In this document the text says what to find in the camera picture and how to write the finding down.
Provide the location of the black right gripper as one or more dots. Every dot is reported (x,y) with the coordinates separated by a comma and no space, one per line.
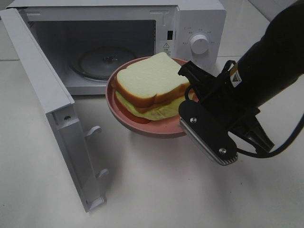
(231,111)

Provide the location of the toast sandwich with lettuce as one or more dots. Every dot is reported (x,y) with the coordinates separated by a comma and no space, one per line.
(151,88)

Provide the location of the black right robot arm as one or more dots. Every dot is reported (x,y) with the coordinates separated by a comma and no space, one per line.
(271,65)

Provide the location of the white upper microwave knob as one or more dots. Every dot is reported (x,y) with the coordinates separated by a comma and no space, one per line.
(199,44)

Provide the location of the white warning label sticker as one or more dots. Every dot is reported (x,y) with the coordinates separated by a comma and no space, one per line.
(166,46)

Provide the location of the glass microwave turntable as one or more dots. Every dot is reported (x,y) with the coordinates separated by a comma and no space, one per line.
(100,63)

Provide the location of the white microwave oven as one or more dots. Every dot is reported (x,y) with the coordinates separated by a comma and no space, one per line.
(66,27)

